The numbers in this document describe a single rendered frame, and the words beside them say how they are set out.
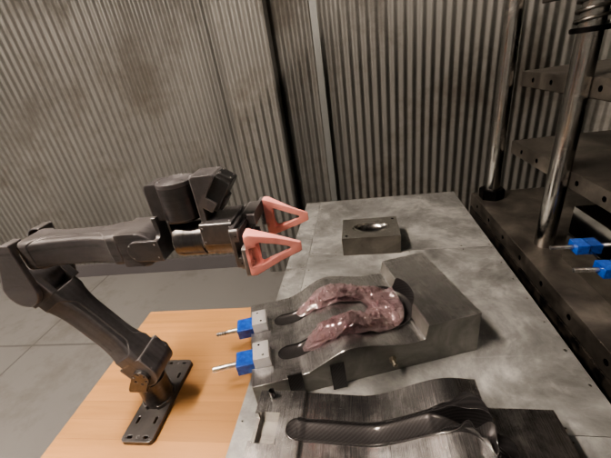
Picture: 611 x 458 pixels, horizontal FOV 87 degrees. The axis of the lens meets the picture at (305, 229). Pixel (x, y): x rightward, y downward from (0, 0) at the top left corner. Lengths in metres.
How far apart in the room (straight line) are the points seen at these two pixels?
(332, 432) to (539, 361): 0.48
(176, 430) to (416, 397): 0.49
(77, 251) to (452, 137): 2.13
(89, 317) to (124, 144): 2.10
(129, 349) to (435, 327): 0.62
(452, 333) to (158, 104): 2.24
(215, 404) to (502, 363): 0.62
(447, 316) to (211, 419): 0.54
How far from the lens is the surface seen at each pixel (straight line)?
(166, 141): 2.56
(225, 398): 0.82
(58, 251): 0.67
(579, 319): 1.05
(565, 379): 0.87
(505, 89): 1.51
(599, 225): 1.11
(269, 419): 0.68
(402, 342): 0.75
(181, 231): 0.53
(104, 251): 0.61
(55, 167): 3.17
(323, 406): 0.65
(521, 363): 0.87
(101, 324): 0.75
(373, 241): 1.13
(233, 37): 2.17
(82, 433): 0.94
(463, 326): 0.79
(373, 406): 0.65
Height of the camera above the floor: 1.42
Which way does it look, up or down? 27 degrees down
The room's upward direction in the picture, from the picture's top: 9 degrees counter-clockwise
